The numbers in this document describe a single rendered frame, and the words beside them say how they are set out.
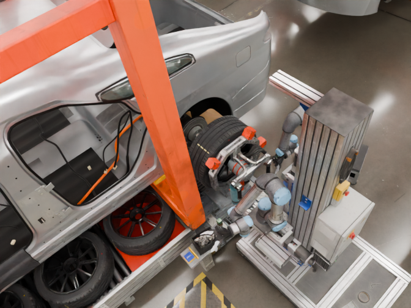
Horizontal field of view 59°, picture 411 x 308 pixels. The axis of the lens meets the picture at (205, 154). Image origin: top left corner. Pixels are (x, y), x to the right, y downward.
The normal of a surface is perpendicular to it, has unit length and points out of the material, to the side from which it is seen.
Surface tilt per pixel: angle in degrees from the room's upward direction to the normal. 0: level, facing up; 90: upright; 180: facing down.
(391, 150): 0
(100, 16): 90
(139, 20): 90
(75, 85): 34
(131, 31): 90
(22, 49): 90
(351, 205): 0
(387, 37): 0
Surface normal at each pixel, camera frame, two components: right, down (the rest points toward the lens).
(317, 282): -0.11, -0.59
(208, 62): 0.61, 0.44
